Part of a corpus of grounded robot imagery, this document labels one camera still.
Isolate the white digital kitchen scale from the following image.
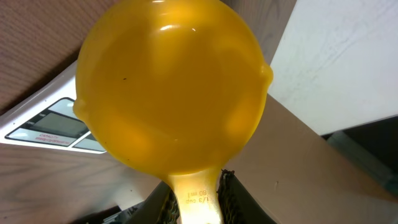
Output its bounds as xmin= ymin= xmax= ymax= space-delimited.
xmin=1 ymin=62 xmax=106 ymax=154

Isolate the yellow measuring cup scoop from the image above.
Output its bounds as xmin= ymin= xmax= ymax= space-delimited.
xmin=73 ymin=0 xmax=273 ymax=223

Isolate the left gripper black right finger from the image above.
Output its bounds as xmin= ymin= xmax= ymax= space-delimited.
xmin=217 ymin=169 xmax=276 ymax=224

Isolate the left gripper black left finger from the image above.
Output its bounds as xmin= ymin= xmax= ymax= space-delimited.
xmin=126 ymin=182 xmax=180 ymax=224

